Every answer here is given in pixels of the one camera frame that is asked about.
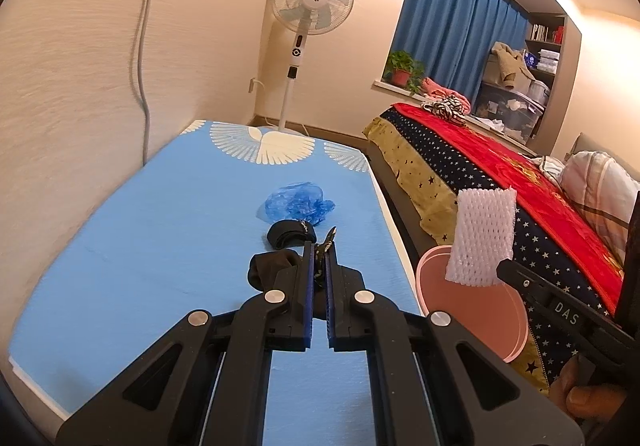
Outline black gold patterned cloth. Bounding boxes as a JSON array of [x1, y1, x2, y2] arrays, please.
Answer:
[[312, 226, 338, 287]]

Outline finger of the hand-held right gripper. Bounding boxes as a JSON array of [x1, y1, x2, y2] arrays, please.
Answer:
[[496, 257, 549, 310]]

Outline pink plastic bucket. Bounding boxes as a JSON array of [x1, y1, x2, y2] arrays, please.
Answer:
[[415, 246, 530, 364]]

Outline blue printed mat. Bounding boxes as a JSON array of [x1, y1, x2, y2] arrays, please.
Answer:
[[10, 120, 426, 446]]

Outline pale foam net pad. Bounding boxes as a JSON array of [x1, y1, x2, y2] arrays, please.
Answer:
[[445, 186, 518, 288]]

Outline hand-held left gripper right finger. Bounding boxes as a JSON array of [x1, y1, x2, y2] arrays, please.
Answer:
[[324, 246, 586, 446]]

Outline potted green plant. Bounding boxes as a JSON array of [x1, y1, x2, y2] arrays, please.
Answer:
[[382, 51, 426, 94]]

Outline plaid pillow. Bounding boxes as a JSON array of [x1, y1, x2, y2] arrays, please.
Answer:
[[557, 151, 640, 267]]

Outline grey wall cable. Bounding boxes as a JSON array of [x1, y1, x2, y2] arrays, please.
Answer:
[[131, 0, 176, 162]]

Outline grey bed headboard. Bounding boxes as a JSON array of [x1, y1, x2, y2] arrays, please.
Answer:
[[564, 132, 592, 163]]

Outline grey wall shelf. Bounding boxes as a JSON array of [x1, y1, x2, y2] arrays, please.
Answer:
[[525, 13, 568, 142]]

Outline star printed blanket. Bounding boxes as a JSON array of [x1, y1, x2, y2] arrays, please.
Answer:
[[362, 102, 626, 394]]

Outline clear plastic container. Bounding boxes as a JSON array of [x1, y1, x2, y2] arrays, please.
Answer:
[[527, 78, 551, 104]]

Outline black rolled cloth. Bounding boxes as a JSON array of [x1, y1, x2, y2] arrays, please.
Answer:
[[265, 220, 318, 252]]

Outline black white striped cloth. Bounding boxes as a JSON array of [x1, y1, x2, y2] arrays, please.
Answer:
[[422, 95, 468, 127]]

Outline clear storage box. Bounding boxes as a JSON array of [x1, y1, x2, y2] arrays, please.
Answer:
[[472, 81, 551, 144]]

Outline beige jacket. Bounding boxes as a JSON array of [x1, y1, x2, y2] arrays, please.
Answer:
[[489, 41, 533, 89]]

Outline row of books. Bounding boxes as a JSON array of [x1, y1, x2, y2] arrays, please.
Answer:
[[530, 23, 563, 44]]

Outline blue plastic bag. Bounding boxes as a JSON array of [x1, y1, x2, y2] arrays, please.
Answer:
[[257, 181, 336, 227]]

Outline white green cloth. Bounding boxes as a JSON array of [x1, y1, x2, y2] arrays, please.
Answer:
[[530, 156, 566, 184]]

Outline pink cloth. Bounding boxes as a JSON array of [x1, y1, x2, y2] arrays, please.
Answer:
[[420, 77, 472, 109]]

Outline person's right hand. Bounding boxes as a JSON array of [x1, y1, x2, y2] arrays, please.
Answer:
[[550, 355, 628, 420]]

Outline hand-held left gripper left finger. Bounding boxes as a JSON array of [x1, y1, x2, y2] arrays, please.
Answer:
[[55, 242, 317, 446]]

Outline blue curtain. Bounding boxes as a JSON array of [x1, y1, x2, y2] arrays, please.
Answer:
[[382, 0, 531, 102]]

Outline white window sill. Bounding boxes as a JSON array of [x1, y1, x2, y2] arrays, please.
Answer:
[[372, 78, 431, 99]]

